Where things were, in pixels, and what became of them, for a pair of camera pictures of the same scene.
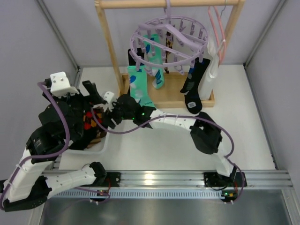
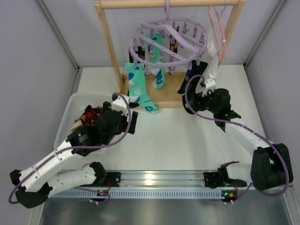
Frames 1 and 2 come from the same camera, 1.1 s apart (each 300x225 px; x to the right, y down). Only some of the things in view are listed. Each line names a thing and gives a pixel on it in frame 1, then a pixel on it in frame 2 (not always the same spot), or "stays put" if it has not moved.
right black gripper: x=113 y=113 → x=195 y=103
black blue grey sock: x=192 y=99 stays put
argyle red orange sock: x=90 y=122 stays put
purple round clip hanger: x=168 y=41 stays put
